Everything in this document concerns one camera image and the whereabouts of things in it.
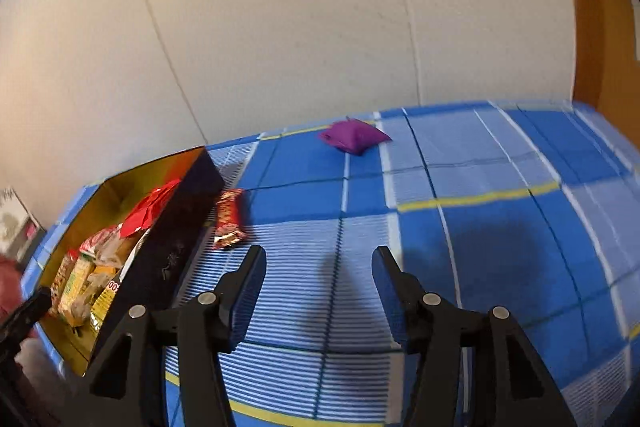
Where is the red snack packet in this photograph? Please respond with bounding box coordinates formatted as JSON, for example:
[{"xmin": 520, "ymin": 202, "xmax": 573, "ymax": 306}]
[{"xmin": 119, "ymin": 179, "xmax": 183, "ymax": 238}]

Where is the white printed object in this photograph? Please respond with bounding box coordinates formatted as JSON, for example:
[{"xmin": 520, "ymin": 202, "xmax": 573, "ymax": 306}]
[{"xmin": 0, "ymin": 187, "xmax": 46, "ymax": 258}]

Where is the wooden door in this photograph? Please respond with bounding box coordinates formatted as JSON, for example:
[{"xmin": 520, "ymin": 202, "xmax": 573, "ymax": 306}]
[{"xmin": 552, "ymin": 0, "xmax": 640, "ymax": 118}]

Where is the red-ended snack bar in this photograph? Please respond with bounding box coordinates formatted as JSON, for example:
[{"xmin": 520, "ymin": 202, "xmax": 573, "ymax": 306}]
[{"xmin": 77, "ymin": 227, "xmax": 118, "ymax": 258}]

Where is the brown cookie packet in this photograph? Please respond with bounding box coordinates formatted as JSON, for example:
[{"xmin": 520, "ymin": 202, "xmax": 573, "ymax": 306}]
[{"xmin": 96, "ymin": 227, "xmax": 146, "ymax": 269}]

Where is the red-brown snack packet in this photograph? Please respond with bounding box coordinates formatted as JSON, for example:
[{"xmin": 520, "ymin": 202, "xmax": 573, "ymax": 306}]
[{"xmin": 211, "ymin": 188, "xmax": 248, "ymax": 251}]

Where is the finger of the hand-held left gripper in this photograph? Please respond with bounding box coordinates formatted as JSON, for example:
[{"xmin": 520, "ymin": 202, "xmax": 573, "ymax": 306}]
[{"xmin": 0, "ymin": 286, "xmax": 53, "ymax": 358}]

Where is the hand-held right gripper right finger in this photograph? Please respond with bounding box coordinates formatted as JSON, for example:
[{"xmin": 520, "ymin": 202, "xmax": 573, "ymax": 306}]
[{"xmin": 371, "ymin": 245, "xmax": 581, "ymax": 427}]

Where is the gold tin box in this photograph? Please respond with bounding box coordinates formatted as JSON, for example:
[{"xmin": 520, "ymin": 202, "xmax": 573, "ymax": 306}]
[{"xmin": 22, "ymin": 146, "xmax": 226, "ymax": 378}]

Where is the blue plaid tablecloth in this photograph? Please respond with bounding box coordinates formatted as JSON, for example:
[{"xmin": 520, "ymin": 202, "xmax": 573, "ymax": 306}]
[{"xmin": 22, "ymin": 99, "xmax": 640, "ymax": 427}]

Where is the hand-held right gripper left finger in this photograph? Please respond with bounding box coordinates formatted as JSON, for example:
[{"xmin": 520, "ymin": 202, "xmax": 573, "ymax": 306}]
[{"xmin": 62, "ymin": 245, "xmax": 267, "ymax": 427}]

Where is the purple snack packet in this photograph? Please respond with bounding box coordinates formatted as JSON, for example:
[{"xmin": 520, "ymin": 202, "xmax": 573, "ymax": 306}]
[{"xmin": 318, "ymin": 118, "xmax": 392, "ymax": 155}]

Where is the green and yellow cracker packet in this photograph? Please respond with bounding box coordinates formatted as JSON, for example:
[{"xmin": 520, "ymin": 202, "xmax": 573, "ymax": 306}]
[{"xmin": 50, "ymin": 252, "xmax": 96, "ymax": 324}]

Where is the yellow snack packet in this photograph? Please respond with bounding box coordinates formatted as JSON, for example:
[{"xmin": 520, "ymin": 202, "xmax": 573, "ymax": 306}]
[{"xmin": 89, "ymin": 277, "xmax": 123, "ymax": 333}]

